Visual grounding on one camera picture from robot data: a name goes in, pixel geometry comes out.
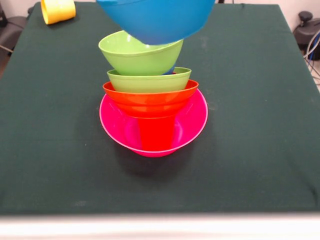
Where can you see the large pink bowl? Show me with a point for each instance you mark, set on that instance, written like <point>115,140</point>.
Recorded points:
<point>192,120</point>

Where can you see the red cup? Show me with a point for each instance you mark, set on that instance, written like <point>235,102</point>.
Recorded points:
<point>156,135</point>

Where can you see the yellow cup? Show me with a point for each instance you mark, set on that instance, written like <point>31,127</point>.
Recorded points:
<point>58,11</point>

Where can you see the light blue bowl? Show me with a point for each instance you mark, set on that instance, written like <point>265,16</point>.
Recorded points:
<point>160,20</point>

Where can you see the dark blue bowl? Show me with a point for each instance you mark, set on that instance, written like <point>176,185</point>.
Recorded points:
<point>170,70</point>

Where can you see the orange bowl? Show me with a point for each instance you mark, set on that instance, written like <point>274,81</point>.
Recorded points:
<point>152,105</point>

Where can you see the green bowl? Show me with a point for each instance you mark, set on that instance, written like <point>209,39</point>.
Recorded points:
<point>140,60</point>
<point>150,83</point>

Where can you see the dark green tablecloth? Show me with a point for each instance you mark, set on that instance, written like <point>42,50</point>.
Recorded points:
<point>75,175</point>

